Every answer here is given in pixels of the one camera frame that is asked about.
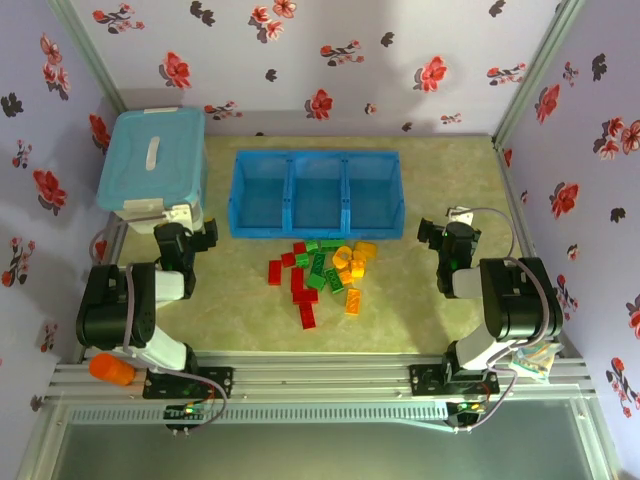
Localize blue lidded storage box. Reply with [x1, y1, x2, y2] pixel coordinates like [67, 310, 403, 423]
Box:
[96, 106, 209, 236]

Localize orange plastic cylinder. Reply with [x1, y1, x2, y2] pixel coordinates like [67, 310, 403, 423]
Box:
[88, 352, 137, 388]

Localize crumpled colourful wrapper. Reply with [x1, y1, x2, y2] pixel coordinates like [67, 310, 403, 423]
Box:
[508, 342, 562, 385]

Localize left circuit board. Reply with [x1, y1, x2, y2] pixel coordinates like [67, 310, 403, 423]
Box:
[164, 403, 210, 422]

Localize circuit board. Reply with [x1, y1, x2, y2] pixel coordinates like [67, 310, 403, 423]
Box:
[448, 398, 490, 429]
[164, 403, 210, 422]

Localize right circuit board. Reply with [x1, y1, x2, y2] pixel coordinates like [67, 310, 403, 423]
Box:
[448, 398, 490, 429]

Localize blue three-compartment bin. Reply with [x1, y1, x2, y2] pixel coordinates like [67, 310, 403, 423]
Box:
[227, 149, 407, 240]

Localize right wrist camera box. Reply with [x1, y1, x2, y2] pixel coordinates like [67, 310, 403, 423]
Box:
[417, 216, 442, 247]

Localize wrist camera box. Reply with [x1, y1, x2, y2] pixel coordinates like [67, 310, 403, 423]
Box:
[199, 216, 220, 249]
[417, 216, 442, 247]

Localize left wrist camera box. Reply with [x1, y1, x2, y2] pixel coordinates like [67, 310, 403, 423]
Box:
[199, 216, 220, 249]

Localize grey left arm cable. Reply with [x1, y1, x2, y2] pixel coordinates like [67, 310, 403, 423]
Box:
[88, 213, 229, 432]

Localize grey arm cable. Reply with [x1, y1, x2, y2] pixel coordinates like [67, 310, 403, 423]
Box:
[88, 213, 229, 432]
[452, 206, 556, 434]

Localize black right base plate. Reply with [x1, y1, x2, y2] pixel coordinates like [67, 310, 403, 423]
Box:
[408, 363, 501, 400]

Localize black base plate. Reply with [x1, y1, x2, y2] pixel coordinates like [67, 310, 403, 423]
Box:
[142, 366, 236, 400]
[408, 363, 501, 400]

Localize grey right arm cable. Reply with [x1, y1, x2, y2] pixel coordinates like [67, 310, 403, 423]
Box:
[452, 206, 556, 434]

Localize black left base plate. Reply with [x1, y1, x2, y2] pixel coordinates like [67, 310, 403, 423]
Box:
[142, 366, 236, 400]

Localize yellow ring-shaped lego piece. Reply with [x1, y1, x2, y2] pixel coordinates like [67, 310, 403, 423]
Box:
[331, 245, 354, 272]

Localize aluminium mounting rail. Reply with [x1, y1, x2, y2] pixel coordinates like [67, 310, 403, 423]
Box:
[46, 348, 597, 403]

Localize grey slotted cable duct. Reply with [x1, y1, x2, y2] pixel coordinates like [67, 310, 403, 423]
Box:
[66, 406, 450, 425]

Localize right aluminium frame post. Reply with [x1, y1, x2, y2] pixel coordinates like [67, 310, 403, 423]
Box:
[491, 0, 587, 151]

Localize aluminium frame post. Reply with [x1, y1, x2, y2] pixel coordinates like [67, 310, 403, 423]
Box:
[46, 0, 128, 115]
[491, 0, 587, 151]

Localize left aluminium frame post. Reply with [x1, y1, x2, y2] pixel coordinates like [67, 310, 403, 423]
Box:
[46, 0, 128, 115]

